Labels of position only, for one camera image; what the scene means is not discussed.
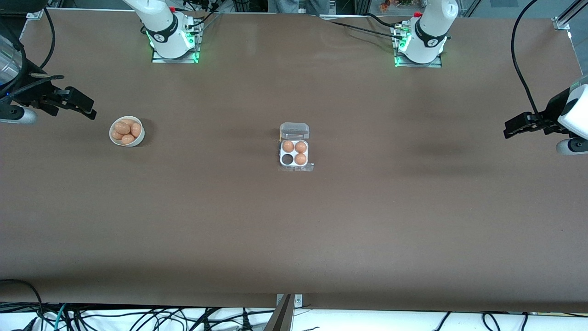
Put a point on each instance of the clear tape strip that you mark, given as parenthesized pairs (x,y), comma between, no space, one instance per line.
(310,168)

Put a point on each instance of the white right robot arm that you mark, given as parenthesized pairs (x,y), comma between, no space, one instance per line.
(165,32)

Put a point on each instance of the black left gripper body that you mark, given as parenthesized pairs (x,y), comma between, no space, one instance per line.
(551,116)

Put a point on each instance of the metal table edge bracket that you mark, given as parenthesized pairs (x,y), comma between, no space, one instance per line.
(298,301)

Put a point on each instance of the white round bowl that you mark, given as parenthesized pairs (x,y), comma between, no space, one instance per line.
(139,138)

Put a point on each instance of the dark metal post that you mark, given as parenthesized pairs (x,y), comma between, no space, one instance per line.
(281,317)

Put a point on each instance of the clear plastic egg box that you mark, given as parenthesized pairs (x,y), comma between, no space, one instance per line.
(295,131)

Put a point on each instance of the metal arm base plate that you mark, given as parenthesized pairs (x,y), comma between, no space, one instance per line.
(436,65)
(158,59)

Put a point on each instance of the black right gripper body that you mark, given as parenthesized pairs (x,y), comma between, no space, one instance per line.
(31,95)

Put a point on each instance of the metal corner bracket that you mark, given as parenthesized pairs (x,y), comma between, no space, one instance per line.
(561,23)
(36,14)

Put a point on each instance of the brown egg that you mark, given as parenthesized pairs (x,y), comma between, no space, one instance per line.
(128,121)
(121,128)
(288,146)
(136,129)
(116,135)
(127,139)
(301,147)
(300,159)

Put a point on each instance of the orange toy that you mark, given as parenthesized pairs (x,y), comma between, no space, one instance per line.
(385,5)

